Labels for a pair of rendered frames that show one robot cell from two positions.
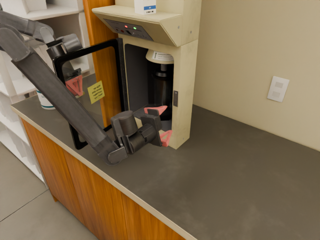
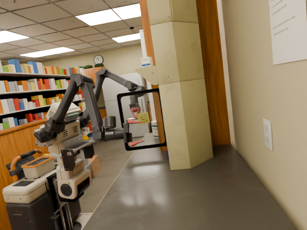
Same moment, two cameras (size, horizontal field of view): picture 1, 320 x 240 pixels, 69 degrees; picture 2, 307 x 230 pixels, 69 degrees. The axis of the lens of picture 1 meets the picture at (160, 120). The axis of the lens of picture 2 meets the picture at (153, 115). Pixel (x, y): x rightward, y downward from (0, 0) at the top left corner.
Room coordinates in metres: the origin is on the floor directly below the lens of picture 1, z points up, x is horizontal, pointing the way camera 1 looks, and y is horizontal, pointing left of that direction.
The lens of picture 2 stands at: (0.17, -1.05, 1.41)
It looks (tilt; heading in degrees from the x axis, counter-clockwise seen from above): 8 degrees down; 59
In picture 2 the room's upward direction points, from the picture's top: 8 degrees counter-clockwise
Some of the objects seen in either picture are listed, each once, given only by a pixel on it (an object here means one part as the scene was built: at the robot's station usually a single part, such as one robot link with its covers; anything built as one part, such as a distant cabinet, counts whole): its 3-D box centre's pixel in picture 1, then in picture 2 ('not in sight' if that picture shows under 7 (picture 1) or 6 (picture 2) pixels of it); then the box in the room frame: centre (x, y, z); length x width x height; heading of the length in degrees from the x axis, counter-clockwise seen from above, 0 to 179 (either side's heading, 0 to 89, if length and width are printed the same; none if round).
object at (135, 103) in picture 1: (165, 80); not in sight; (1.00, -0.03, 1.19); 0.26 x 0.24 x 0.35; 51
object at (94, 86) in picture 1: (96, 95); (143, 120); (0.86, 0.26, 1.19); 0.30 x 0.01 x 0.40; 146
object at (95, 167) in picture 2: not in sight; (87, 167); (1.00, 2.89, 0.14); 0.41 x 0.32 x 0.28; 57
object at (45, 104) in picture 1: (50, 93); not in sight; (1.21, 0.64, 1.02); 0.13 x 0.13 x 0.15
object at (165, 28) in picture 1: (135, 26); (150, 77); (0.86, 0.09, 1.46); 0.32 x 0.12 x 0.10; 51
